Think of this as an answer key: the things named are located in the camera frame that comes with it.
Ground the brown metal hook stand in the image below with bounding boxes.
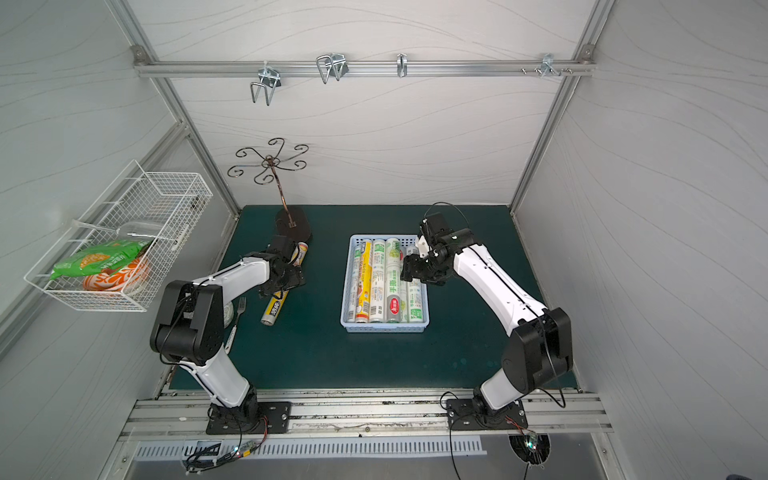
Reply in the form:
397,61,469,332
226,137,313,243

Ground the green table mat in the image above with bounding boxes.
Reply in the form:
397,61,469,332
230,205,507,390

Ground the double metal hook middle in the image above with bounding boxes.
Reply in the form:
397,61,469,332
315,53,349,84

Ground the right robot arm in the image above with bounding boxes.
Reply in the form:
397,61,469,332
401,243,574,411

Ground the white vented cable duct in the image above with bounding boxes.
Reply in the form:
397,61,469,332
133,435,487,462

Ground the light blue plastic basket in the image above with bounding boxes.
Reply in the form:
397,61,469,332
340,234,429,333

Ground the white wire wall basket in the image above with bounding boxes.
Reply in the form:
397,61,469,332
24,161,212,312

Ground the single metal hook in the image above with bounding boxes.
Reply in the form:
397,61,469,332
396,53,408,78

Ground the yellow wrap roll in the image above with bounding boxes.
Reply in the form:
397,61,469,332
261,242,308,326
355,239,373,323

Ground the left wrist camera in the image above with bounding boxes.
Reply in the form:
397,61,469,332
267,235,297,259

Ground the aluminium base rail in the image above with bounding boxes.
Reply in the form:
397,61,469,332
118,388,613,441

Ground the double metal hook left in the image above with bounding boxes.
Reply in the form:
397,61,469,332
250,62,282,106

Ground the aluminium top rail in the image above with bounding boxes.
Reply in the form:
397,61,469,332
134,57,597,80

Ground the metal hook right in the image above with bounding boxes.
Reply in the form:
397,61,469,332
520,54,573,79

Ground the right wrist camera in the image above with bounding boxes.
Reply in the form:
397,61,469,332
416,213,454,258

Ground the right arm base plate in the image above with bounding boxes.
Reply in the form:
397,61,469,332
444,397,528,431

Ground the double metal hook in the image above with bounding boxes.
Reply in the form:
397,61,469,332
315,53,349,84
250,62,282,106

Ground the right base cable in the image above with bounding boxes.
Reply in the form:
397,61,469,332
439,388,466,480

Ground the green snack bag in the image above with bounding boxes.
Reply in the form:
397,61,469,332
49,239,151,280

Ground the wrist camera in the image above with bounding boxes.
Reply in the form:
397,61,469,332
267,235,297,259
416,213,454,258

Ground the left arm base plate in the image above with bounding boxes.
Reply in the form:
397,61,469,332
205,402,292,436

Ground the orange snack bag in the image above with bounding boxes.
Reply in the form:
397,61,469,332
82,258,150,292

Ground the left base cable bundle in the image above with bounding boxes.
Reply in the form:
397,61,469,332
182,413,270,475

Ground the metal fork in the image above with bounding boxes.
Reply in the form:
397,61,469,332
225,297,247,354

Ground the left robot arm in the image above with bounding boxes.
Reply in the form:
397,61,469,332
150,242,306,409

